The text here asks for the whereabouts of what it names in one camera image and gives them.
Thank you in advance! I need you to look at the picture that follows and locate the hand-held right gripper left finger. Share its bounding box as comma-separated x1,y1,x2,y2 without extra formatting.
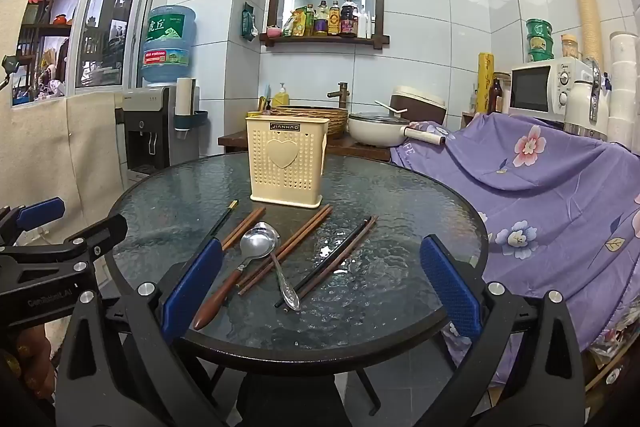
55,238,226,427

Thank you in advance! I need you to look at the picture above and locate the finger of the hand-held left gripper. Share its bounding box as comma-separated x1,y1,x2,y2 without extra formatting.
0,213,129,269
0,197,67,248

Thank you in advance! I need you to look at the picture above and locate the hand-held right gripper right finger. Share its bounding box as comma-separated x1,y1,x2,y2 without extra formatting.
419,234,586,427

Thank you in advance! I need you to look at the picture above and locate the steel spoon with wooden handle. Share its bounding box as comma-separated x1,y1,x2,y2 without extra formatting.
192,229,276,332

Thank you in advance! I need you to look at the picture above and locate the black chopstick with gold tip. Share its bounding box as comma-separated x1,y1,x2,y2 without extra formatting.
199,200,239,253

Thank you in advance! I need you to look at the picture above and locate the small steel spoon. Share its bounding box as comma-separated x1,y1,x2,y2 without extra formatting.
252,221,302,312

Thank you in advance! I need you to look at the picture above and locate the brown wooden chopsticks pair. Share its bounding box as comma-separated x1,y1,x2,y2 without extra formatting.
239,207,334,297

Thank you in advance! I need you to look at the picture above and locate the plain black chopstick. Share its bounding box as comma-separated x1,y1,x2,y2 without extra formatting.
274,217,373,309

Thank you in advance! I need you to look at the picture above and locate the cream plastic utensil holder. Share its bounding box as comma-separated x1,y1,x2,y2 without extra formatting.
245,115,331,209

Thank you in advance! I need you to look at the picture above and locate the person's left hand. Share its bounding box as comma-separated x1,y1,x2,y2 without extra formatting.
10,323,61,402

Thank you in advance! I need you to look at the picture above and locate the beige cloth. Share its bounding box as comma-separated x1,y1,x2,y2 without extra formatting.
10,92,131,233

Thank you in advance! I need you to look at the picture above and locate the round glass table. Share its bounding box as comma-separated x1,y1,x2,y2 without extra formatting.
102,152,490,415

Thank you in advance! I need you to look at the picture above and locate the grey water dispenser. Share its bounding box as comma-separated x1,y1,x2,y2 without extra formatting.
122,87,201,180

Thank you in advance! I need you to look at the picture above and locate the purple floral cloth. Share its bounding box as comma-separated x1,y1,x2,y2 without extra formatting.
390,112,640,388

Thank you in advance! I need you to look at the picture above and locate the teal clamp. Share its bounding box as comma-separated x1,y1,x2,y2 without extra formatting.
0,54,21,90

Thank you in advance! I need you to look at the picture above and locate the white cup dispenser tube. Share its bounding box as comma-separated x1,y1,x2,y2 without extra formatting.
176,77,197,115

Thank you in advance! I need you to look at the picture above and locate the white pan with glass lid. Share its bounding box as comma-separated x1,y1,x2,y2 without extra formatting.
347,112,447,146

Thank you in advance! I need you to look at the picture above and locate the brown and cream rice cooker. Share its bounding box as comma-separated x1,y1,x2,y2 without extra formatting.
390,87,447,128

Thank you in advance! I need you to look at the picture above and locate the white framed window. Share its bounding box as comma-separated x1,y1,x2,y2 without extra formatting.
10,0,161,108

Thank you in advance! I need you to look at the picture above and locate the woven wicker basket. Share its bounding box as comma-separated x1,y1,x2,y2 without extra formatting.
272,105,349,138

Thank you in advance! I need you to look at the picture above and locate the yellow wrap roll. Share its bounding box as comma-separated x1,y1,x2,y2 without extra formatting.
477,53,496,115

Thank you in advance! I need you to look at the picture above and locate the white microwave oven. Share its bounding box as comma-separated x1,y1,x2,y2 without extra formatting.
509,57,608,118

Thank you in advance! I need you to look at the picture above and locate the bronze faucet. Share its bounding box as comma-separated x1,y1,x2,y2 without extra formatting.
327,82,349,108

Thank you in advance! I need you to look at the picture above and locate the white electric kettle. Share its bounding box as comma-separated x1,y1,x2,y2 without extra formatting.
564,61,612,140

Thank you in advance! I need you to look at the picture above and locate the green hanging packet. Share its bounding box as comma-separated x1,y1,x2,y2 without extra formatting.
240,2,257,40

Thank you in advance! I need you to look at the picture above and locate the stack of white cups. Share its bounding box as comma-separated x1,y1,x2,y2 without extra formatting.
607,31,640,145

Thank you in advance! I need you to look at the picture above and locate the dark soy sauce bottle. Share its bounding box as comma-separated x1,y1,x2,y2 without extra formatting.
341,0,359,38

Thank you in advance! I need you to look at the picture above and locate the purple label sauce bottle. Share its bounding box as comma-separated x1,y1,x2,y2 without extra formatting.
314,1,330,36

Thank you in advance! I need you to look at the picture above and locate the tall stack of beige cups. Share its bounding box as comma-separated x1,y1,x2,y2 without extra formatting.
567,0,604,65

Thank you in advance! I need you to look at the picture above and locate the dark wooden wall shelf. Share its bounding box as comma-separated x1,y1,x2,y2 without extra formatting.
259,0,391,48

